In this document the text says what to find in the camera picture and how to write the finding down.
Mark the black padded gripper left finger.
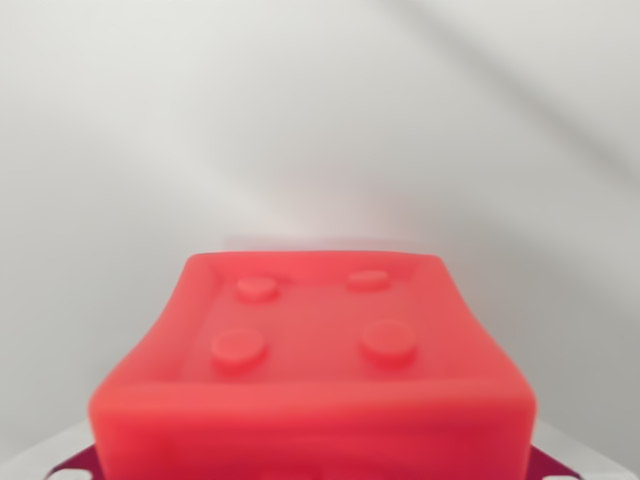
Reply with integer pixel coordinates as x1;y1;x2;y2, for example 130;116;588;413
9;418;104;480

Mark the black padded gripper right finger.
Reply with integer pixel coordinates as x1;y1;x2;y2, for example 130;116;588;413
528;430;626;480

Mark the red studded cube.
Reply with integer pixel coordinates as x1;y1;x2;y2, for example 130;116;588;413
85;251;540;480

